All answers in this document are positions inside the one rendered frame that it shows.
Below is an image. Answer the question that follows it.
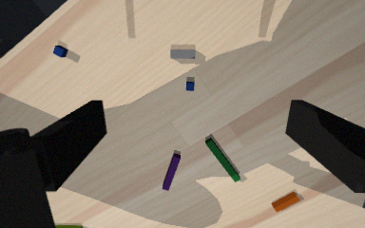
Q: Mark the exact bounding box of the orange rectangular block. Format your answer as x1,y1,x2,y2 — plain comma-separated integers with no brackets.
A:
271,192,300,212

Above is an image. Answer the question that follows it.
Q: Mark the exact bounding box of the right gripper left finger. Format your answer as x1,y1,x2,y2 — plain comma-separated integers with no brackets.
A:
0,100,107,228

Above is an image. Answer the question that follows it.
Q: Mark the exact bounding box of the small blue cube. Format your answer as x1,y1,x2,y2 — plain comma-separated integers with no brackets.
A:
186,82,195,91
53,46,68,58

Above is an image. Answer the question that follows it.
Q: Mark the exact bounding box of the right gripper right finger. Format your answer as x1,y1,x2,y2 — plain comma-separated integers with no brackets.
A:
285,100,365,193

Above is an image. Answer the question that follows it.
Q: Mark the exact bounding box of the purple rod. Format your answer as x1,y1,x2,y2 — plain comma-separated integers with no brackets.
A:
163,153,181,191

